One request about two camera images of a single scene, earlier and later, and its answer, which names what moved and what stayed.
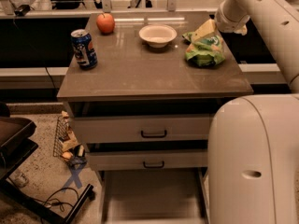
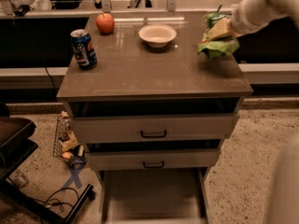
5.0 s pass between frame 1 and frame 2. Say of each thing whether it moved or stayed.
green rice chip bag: moved
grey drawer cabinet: stayed
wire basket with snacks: stayed
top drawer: stayed
